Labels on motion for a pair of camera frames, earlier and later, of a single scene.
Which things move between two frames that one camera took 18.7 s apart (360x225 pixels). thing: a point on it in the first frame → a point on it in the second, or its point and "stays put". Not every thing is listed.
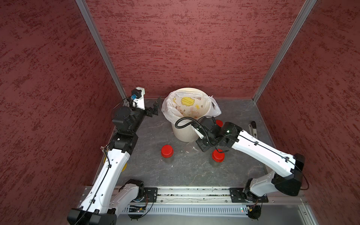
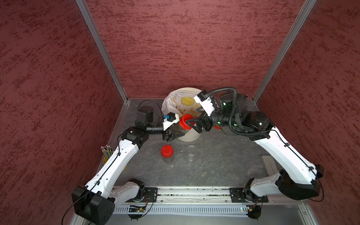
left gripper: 149,112 → 168,136
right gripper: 204,147 → 200,123
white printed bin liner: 189,103 stays put
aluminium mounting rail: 214,194 stays put
